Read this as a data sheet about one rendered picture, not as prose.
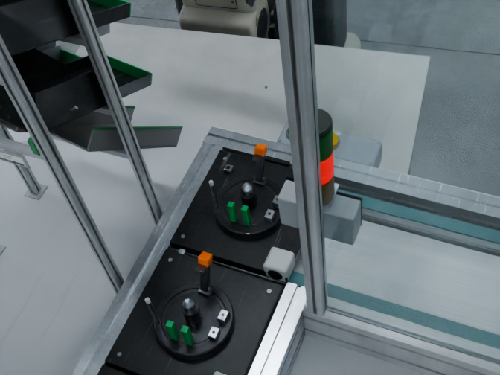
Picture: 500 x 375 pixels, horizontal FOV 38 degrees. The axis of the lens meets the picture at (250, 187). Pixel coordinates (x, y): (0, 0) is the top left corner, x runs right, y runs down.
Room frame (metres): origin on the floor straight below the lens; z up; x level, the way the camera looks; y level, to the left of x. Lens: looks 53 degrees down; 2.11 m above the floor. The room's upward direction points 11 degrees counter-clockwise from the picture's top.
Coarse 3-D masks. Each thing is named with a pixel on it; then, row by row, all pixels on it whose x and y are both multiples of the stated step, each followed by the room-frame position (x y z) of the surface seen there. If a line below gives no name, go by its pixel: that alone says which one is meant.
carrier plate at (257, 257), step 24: (216, 168) 0.93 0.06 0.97; (240, 168) 0.92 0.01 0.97; (264, 168) 0.91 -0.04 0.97; (288, 168) 0.90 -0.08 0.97; (216, 192) 0.87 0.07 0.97; (192, 216) 0.83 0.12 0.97; (192, 240) 0.77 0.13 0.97; (216, 240) 0.76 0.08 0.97; (240, 240) 0.75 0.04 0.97; (264, 240) 0.74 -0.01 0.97; (288, 240) 0.73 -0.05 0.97; (240, 264) 0.70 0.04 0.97
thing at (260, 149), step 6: (258, 144) 0.89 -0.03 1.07; (264, 144) 0.89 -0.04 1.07; (258, 150) 0.88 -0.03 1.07; (264, 150) 0.87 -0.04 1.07; (258, 156) 0.87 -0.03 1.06; (264, 156) 0.88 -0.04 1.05; (258, 162) 0.87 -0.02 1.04; (264, 162) 0.87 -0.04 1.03; (258, 168) 0.87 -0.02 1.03; (258, 174) 0.86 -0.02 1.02; (258, 180) 0.86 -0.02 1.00
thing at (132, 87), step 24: (24, 72) 0.95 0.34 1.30; (48, 72) 0.98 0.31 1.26; (72, 72) 1.02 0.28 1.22; (120, 72) 1.02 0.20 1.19; (144, 72) 0.99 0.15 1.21; (0, 96) 0.85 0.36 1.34; (48, 96) 0.83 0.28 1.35; (72, 96) 0.86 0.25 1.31; (96, 96) 0.89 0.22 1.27; (48, 120) 0.81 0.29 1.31; (72, 120) 0.84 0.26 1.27
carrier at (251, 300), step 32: (160, 288) 0.68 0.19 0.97; (192, 288) 0.66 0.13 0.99; (224, 288) 0.66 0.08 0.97; (256, 288) 0.64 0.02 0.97; (128, 320) 0.63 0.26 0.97; (160, 320) 0.61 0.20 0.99; (192, 320) 0.59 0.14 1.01; (224, 320) 0.58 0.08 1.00; (256, 320) 0.58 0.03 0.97; (128, 352) 0.57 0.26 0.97; (160, 352) 0.56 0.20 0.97; (192, 352) 0.54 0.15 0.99; (224, 352) 0.53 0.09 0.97; (256, 352) 0.53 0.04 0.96
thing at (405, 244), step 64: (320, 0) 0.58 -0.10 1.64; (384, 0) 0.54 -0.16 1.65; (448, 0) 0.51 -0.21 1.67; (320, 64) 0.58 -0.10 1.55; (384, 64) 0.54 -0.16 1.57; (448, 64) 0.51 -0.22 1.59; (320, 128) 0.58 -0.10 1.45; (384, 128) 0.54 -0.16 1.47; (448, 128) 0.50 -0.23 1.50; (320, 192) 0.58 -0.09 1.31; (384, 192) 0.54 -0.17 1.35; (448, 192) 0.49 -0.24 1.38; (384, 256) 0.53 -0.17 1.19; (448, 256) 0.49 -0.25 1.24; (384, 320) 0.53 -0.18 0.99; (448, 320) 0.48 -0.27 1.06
